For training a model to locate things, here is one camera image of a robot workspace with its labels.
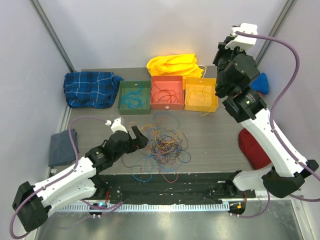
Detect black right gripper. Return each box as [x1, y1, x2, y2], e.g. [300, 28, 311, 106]
[212, 37, 248, 95]

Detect yellow wire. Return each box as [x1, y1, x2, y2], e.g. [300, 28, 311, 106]
[139, 123, 188, 156]

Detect light blue wire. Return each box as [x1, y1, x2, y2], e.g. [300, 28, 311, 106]
[129, 111, 192, 185]

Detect light blue wires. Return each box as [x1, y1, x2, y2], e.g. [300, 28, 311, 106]
[121, 79, 148, 110]

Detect yellow wires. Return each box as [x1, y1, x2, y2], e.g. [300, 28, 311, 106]
[187, 83, 218, 117]

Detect red wire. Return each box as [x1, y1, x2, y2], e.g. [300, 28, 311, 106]
[152, 81, 180, 104]

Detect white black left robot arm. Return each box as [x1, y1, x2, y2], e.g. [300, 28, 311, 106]
[12, 125, 149, 233]

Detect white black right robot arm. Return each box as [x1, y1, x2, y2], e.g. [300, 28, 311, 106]
[213, 33, 319, 198]

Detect blue towel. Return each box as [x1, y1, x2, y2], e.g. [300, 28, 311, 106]
[250, 73, 270, 95]

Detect pink cloth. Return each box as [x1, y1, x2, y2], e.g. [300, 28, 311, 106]
[258, 91, 265, 99]

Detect yellow plastic bin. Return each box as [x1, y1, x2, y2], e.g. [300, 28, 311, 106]
[184, 77, 219, 116]

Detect green plastic bin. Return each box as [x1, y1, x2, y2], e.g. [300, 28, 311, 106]
[117, 80, 151, 115]

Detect yellow cloth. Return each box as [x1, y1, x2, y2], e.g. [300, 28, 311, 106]
[146, 53, 207, 78]

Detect red plastic bin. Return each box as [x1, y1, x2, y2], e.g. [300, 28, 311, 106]
[150, 75, 185, 110]

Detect blue plaid cloth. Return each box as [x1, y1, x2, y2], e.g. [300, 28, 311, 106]
[63, 71, 124, 109]

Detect grey cloth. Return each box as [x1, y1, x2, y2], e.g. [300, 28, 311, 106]
[48, 130, 76, 167]

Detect dark red cloth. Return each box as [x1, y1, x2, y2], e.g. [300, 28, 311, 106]
[238, 128, 272, 170]

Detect orange wire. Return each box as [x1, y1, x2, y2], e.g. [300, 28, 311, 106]
[139, 123, 183, 158]

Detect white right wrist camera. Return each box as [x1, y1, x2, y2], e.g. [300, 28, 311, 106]
[224, 23, 258, 52]

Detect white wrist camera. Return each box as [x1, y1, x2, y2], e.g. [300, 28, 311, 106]
[105, 117, 128, 133]
[224, 23, 258, 52]

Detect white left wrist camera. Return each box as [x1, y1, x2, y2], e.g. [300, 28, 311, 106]
[105, 117, 128, 133]

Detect black wire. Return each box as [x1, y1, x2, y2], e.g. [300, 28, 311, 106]
[121, 152, 143, 176]

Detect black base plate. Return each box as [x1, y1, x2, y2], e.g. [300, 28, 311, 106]
[88, 172, 256, 205]

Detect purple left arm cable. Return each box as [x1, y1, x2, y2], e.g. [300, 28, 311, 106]
[9, 116, 125, 240]

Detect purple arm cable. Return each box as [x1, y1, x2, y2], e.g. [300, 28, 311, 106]
[9, 116, 125, 240]
[236, 31, 320, 218]

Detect grey right corner rail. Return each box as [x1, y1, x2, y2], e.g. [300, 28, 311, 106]
[255, 0, 297, 65]

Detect grey corner rail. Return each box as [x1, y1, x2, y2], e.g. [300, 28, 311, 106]
[29, 0, 76, 73]
[255, 0, 297, 65]

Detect white slotted cable duct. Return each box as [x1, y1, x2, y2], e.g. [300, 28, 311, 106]
[58, 201, 230, 213]

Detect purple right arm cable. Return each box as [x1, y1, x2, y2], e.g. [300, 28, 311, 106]
[236, 31, 320, 218]

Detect grey left corner rail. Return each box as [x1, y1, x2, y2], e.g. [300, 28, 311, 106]
[29, 0, 76, 73]

